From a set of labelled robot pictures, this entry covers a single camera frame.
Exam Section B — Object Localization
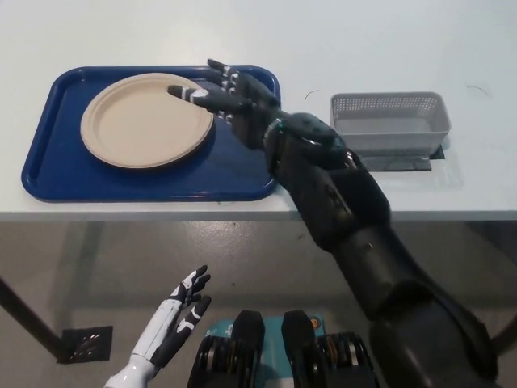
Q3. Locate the grey perforated plastic basket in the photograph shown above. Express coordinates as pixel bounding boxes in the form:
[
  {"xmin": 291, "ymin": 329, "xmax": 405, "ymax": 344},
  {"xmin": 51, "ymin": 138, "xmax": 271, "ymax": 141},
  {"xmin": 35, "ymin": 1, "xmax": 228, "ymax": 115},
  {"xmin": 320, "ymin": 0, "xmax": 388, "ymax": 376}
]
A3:
[{"xmin": 330, "ymin": 91, "xmax": 452, "ymax": 154}]

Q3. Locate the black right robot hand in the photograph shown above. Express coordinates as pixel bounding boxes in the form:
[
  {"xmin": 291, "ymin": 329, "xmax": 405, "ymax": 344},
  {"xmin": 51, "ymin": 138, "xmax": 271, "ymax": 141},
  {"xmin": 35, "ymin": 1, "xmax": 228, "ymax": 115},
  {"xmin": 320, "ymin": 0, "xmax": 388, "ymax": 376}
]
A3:
[{"xmin": 167, "ymin": 59, "xmax": 282, "ymax": 149}]

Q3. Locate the blue plastic serving tray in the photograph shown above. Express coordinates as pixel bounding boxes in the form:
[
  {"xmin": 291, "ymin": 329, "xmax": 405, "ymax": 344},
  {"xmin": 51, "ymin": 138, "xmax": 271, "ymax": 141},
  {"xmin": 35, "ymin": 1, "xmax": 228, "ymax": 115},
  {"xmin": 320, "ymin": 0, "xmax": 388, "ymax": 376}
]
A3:
[{"xmin": 20, "ymin": 64, "xmax": 283, "ymax": 202}]

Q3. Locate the black metal table leg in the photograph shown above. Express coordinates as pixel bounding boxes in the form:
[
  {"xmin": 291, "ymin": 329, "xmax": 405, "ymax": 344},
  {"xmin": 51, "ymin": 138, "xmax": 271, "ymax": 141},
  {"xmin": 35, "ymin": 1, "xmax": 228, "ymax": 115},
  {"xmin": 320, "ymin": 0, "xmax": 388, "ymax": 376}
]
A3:
[{"xmin": 0, "ymin": 276, "xmax": 115, "ymax": 363}]

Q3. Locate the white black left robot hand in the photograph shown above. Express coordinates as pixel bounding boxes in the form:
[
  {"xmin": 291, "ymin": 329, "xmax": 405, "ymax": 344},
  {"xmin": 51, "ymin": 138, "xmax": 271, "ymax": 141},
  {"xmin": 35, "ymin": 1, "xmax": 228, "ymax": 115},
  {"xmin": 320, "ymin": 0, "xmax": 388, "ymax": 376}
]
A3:
[{"xmin": 131, "ymin": 265, "xmax": 212, "ymax": 365}]

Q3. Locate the robot legs and base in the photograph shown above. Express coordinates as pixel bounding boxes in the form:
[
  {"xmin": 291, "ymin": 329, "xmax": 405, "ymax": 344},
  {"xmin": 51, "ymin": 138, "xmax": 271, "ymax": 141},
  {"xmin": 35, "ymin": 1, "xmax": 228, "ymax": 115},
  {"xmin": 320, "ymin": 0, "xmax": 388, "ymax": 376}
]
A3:
[{"xmin": 195, "ymin": 309, "xmax": 379, "ymax": 388}]

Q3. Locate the beige paper plate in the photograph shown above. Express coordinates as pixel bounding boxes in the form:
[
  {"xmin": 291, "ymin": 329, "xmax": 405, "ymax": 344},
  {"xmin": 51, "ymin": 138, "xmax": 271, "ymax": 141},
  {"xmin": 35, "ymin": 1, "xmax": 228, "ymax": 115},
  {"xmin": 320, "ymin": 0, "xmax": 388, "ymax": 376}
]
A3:
[{"xmin": 79, "ymin": 72, "xmax": 216, "ymax": 170}]

